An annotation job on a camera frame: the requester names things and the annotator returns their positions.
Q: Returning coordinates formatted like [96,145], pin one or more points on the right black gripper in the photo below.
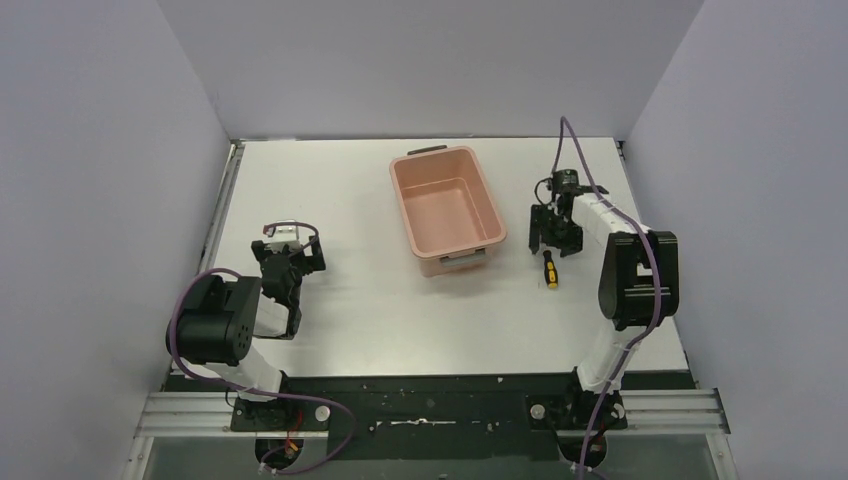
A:
[569,244]

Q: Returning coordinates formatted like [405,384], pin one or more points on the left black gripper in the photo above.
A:
[291,258]

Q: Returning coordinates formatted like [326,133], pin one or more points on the yellow black screwdriver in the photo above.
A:
[550,270]

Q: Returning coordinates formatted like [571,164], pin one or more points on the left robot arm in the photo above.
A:
[217,320]

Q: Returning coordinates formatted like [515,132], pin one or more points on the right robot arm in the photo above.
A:
[638,288]

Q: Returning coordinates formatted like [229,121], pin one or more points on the pink plastic bin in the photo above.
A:
[449,213]

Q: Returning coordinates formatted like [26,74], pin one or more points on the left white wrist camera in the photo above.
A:
[282,234]

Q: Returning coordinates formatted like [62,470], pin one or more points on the aluminium left side rail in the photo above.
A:
[220,211]

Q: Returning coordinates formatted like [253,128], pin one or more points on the aluminium rail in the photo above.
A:
[205,415]
[220,211]

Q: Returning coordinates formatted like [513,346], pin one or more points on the aluminium front rail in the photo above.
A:
[205,415]

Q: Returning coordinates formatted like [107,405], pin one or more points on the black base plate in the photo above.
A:
[353,402]

